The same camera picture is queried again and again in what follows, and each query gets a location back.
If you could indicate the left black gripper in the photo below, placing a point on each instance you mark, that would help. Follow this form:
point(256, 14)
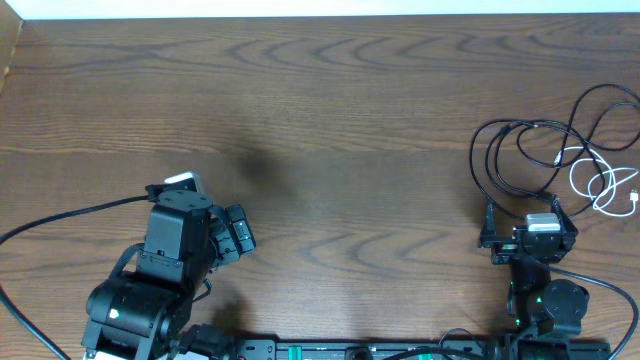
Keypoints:
point(233, 246)

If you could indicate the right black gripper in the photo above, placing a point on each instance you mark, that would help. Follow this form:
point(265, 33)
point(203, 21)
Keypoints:
point(503, 250)

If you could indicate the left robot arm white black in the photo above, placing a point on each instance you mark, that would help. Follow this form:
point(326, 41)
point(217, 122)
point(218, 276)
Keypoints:
point(140, 309)

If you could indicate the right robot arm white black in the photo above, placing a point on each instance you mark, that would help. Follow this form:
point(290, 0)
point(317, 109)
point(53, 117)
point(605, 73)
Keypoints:
point(548, 312)

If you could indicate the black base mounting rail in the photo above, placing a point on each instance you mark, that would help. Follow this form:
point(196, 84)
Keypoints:
point(450, 348)

